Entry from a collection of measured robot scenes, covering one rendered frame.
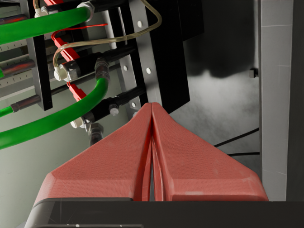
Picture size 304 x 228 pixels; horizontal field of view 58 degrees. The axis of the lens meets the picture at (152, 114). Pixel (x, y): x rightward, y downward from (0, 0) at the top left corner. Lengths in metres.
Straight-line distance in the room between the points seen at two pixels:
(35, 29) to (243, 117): 0.46
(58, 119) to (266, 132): 0.30
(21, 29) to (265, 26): 0.28
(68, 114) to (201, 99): 0.43
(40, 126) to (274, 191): 0.38
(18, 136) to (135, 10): 0.30
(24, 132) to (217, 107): 0.46
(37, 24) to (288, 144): 0.35
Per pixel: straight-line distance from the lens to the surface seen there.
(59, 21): 0.26
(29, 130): 0.25
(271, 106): 0.42
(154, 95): 0.51
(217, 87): 0.60
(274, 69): 0.40
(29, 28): 0.25
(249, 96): 0.57
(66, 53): 0.46
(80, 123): 0.45
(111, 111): 0.45
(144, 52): 0.49
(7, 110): 0.62
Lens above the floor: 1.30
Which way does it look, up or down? 36 degrees down
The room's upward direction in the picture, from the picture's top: 121 degrees counter-clockwise
